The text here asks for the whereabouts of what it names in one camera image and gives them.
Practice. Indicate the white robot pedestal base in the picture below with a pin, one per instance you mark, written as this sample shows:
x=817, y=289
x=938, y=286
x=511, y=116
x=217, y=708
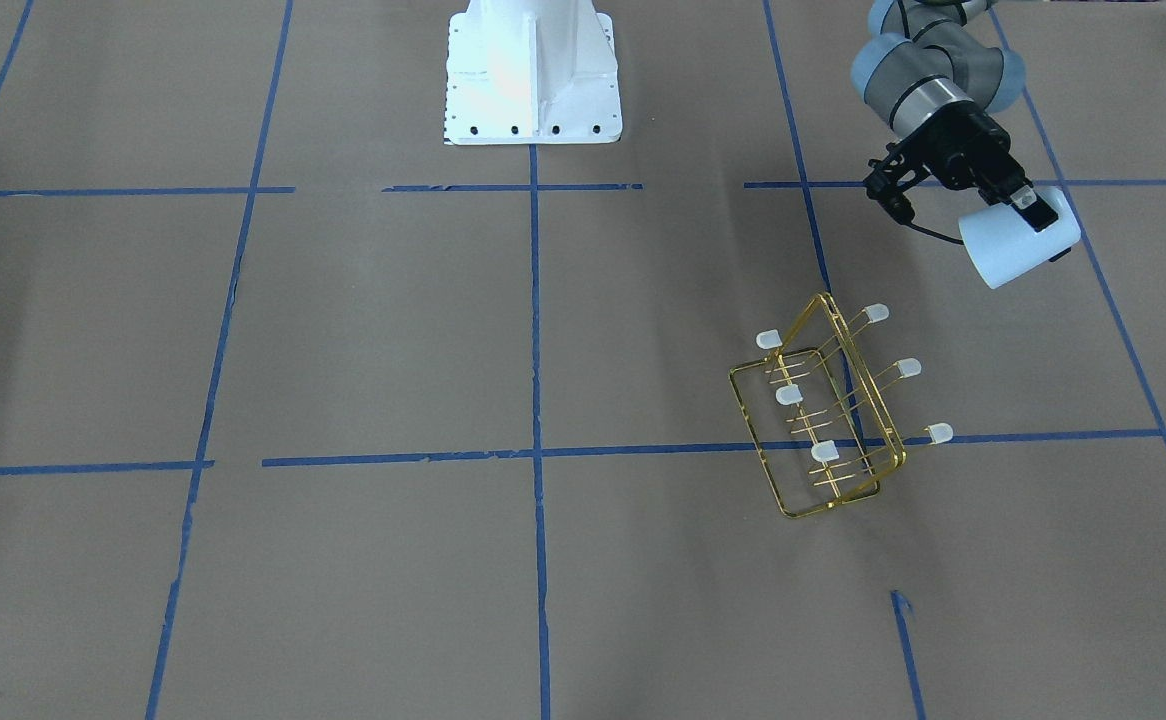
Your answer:
x=523, y=72

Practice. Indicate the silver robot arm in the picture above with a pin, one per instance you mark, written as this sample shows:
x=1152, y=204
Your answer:
x=937, y=89

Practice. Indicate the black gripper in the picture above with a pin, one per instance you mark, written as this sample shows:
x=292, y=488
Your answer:
x=978, y=146

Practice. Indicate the gold wire cup holder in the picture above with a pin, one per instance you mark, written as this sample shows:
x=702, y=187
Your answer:
x=817, y=413

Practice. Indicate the light blue plastic cup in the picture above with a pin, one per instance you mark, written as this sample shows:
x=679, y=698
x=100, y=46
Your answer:
x=1002, y=245

